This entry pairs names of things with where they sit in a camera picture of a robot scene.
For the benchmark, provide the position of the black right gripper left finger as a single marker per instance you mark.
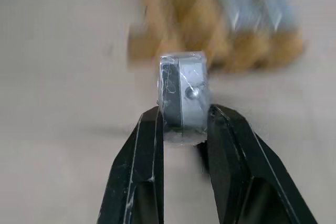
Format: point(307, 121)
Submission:
point(136, 171)

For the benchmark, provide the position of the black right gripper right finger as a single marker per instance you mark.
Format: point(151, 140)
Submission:
point(244, 171)

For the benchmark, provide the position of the brown cardboard divider tray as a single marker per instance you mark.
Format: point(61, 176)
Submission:
point(183, 22)

